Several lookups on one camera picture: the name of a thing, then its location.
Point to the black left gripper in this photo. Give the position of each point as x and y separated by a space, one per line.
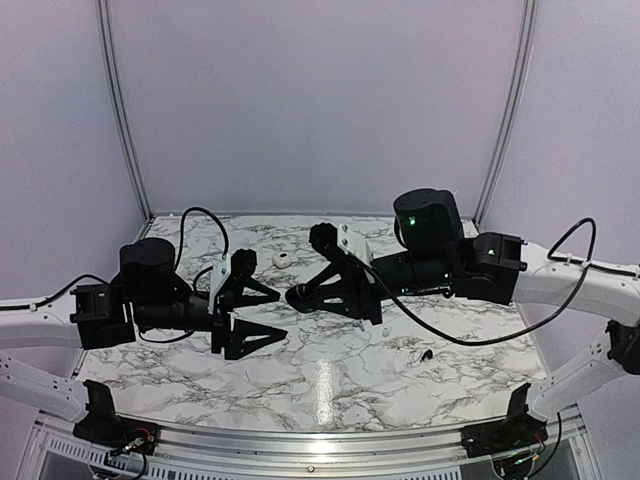
235 345

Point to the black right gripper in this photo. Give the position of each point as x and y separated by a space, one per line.
351 271

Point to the black earbud charging case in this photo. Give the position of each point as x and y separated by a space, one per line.
297 296

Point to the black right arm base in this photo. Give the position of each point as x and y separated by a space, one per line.
518 429

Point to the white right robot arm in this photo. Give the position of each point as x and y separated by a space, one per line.
577 286

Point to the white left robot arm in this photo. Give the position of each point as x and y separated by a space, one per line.
46 322

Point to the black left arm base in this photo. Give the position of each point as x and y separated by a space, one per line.
103 426

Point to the beige earbud charging case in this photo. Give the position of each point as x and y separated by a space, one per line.
281 260

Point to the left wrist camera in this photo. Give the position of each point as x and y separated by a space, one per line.
229 277

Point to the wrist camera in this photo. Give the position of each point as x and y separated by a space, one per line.
229 277
339 243

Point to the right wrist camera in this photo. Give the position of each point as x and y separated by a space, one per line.
339 243

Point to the aluminium front frame rail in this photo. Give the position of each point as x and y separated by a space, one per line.
192 452

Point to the right aluminium corner post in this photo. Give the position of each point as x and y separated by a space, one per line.
515 92

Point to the aluminium corner post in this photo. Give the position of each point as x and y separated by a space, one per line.
117 100
515 92

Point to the left aluminium corner post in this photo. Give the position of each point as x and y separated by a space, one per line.
117 100

